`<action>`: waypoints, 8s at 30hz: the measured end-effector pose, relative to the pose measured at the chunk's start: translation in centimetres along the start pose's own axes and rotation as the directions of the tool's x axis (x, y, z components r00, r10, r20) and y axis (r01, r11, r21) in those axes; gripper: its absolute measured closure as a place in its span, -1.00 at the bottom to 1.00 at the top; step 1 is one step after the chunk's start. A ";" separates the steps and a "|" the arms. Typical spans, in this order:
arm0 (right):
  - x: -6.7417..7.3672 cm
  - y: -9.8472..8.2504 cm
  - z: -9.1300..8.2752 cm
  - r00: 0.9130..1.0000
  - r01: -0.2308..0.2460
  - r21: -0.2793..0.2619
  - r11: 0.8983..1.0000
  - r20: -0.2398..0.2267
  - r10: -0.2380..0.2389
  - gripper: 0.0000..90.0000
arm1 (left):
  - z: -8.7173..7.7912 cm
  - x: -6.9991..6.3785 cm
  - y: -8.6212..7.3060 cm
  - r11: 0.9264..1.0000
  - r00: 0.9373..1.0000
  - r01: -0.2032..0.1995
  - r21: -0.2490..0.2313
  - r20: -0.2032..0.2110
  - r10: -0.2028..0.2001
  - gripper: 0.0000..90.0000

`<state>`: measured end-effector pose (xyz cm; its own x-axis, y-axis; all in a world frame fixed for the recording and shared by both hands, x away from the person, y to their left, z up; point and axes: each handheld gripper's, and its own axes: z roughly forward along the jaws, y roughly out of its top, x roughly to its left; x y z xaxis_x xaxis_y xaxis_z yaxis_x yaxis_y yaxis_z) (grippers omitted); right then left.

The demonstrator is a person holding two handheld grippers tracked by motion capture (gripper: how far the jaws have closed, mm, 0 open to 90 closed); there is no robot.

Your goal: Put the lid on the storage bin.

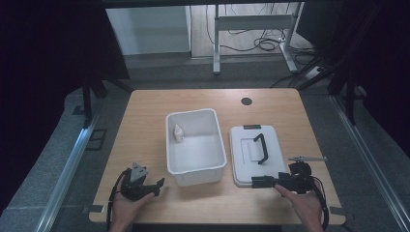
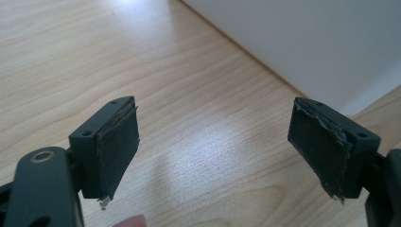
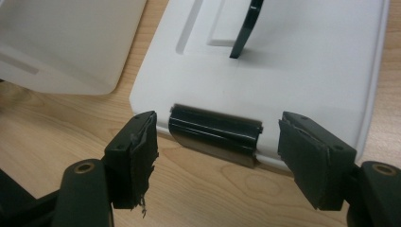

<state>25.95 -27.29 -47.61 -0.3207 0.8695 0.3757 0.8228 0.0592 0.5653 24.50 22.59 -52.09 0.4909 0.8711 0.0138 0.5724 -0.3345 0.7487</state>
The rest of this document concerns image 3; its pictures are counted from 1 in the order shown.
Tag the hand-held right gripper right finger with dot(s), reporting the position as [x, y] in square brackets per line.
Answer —
[315, 164]

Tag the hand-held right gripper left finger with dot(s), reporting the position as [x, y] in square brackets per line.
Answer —
[132, 160]

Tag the black latch clip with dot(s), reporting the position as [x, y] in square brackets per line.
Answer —
[214, 132]

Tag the white plastic box lid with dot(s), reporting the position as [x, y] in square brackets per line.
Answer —
[283, 72]

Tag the translucent white plastic box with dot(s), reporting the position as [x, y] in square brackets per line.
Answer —
[63, 44]

